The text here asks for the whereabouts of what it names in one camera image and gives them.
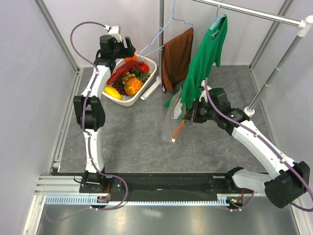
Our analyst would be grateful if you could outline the light blue shirt hanger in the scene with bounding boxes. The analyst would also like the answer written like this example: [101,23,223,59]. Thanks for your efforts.
[210,2,226,40]

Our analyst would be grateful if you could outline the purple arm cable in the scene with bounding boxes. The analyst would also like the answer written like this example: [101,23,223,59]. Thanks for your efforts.
[204,77,313,212]
[44,21,130,223]

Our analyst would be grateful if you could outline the white perforated plastic basket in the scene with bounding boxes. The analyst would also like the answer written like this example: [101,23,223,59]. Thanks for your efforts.
[102,55,157,106]

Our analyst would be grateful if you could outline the red plastic lobster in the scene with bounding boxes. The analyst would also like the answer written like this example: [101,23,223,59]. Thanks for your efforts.
[106,61,144,85]

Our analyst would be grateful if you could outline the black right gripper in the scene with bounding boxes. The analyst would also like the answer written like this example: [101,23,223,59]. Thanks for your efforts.
[182,97,218,123]

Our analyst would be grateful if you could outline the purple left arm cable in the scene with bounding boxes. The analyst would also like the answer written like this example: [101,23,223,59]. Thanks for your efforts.
[44,21,130,223]

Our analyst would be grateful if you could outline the green t-shirt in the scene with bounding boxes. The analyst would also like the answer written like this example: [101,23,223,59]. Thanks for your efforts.
[163,14,229,124]

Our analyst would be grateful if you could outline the silver metal clothes rack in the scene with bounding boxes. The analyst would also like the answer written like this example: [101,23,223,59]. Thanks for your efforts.
[139,0,313,117]

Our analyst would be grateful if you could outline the red plastic tomato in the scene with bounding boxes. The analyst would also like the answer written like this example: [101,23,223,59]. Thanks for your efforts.
[139,63,149,74]

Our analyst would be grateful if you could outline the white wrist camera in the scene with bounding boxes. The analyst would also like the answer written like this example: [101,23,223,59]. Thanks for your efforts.
[105,25,122,43]
[199,80,208,103]

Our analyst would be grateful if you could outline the light blue wire hanger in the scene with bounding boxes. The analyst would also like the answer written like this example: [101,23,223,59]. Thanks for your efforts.
[139,0,194,58]

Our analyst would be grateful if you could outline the orange plastic pineapple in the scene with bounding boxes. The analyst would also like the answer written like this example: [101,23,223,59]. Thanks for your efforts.
[124,74,150,96]

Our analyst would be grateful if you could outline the orange plastic orange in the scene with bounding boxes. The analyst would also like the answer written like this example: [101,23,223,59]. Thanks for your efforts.
[125,55,137,63]

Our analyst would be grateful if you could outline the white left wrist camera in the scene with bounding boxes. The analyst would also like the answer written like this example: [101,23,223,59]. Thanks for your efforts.
[105,25,122,43]

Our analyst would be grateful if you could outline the dark green plastic avocado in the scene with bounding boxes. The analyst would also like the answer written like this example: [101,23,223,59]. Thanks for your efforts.
[132,66,141,77]

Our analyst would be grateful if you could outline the clear zip top bag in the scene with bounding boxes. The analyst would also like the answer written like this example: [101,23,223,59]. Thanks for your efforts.
[161,88,186,143]

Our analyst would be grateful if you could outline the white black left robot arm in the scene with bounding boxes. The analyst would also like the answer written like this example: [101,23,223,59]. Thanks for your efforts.
[73,35,135,193]

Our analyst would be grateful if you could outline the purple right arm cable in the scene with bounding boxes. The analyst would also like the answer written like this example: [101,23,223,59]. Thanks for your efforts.
[204,77,313,212]

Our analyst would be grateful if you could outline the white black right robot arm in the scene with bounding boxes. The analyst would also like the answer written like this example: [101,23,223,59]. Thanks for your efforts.
[184,85,313,208]

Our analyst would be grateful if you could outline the dark purple plastic grapes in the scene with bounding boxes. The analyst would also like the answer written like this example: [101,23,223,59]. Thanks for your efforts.
[112,80,127,95]

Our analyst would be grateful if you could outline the tan plastic longan bunch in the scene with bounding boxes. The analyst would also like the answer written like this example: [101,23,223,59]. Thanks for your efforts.
[122,72,136,84]

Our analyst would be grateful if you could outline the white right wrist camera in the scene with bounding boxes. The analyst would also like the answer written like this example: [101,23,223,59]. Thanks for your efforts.
[199,80,208,103]

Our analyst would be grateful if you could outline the yellow plastic mango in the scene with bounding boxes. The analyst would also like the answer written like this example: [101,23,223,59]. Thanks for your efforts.
[104,86,122,100]

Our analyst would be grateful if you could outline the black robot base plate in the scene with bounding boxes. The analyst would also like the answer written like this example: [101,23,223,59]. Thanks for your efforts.
[78,172,269,203]

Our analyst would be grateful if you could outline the brown towel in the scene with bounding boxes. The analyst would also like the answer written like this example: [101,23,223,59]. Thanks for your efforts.
[161,27,194,92]

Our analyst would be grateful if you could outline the white slotted cable duct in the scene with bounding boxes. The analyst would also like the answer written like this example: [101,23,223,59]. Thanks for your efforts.
[45,195,244,206]

